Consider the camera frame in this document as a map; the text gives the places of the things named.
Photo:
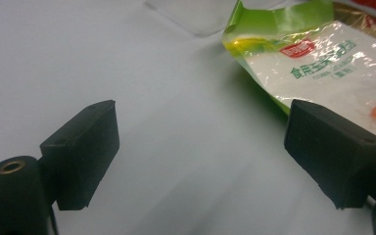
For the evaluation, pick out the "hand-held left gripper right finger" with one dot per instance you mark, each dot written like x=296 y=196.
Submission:
x=333 y=153

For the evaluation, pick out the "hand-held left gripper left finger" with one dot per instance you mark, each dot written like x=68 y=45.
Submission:
x=81 y=153

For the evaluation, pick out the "green and white food packet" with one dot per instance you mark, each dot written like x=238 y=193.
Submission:
x=323 y=65

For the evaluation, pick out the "gold brown food packet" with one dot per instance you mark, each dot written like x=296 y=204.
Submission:
x=355 y=16

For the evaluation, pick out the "clear plastic tray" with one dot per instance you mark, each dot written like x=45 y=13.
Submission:
x=192 y=16

